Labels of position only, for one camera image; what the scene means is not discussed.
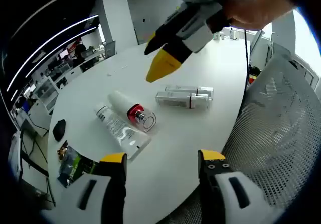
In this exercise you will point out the gold snack wrapper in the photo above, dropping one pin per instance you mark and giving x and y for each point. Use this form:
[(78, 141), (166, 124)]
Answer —
[(62, 151)]

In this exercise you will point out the black computer mouse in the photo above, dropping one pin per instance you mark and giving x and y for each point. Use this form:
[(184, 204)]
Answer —
[(59, 131)]

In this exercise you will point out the white pillar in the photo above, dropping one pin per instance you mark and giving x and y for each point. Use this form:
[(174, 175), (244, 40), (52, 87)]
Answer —
[(118, 20)]

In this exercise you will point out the white red-collared skincare bottle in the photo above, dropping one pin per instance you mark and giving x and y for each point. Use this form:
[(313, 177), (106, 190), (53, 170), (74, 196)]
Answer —
[(120, 103)]

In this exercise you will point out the red black bag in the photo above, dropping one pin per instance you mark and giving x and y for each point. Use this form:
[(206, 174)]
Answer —
[(253, 77)]

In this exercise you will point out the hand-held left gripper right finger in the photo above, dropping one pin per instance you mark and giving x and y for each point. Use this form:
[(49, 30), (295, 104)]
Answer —
[(210, 183)]

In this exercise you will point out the green snack packet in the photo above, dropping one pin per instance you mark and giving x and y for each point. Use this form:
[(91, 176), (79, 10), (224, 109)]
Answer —
[(75, 168)]

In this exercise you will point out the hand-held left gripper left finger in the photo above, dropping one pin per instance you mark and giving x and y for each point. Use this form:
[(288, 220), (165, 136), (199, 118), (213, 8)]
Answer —
[(113, 183)]

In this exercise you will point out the white mesh chair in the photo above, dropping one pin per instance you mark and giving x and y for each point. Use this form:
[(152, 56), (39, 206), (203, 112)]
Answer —
[(276, 133)]

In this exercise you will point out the white skincare tube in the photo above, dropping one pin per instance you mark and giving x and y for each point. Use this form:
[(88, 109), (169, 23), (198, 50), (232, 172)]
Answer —
[(113, 123)]

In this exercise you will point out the white ceiling light strip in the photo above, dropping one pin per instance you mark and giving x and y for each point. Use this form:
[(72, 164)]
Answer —
[(60, 52), (50, 44)]

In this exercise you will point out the white glass cabinet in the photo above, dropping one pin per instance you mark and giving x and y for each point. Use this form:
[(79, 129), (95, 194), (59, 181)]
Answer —
[(47, 96)]

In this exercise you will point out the person's right hand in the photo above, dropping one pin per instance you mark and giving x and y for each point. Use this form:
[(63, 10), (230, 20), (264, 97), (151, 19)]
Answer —
[(258, 10)]

